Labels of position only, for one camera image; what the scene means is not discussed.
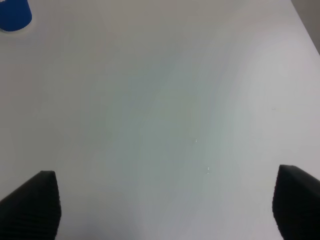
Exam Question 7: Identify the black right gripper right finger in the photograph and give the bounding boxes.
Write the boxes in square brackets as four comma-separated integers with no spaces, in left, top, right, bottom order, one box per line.
[272,164,320,240]

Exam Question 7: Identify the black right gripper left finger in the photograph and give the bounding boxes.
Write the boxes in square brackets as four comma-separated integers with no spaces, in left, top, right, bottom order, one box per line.
[0,170,62,240]

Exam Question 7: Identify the blue and white paper cup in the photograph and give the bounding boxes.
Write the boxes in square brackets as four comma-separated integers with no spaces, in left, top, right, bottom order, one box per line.
[0,0,33,32]

